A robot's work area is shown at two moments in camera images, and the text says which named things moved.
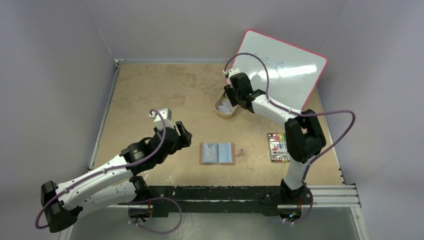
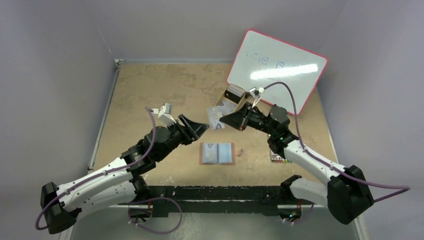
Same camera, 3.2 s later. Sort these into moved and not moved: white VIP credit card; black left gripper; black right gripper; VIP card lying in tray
Moved: black right gripper
Not moved: VIP card lying in tray; black left gripper; white VIP credit card
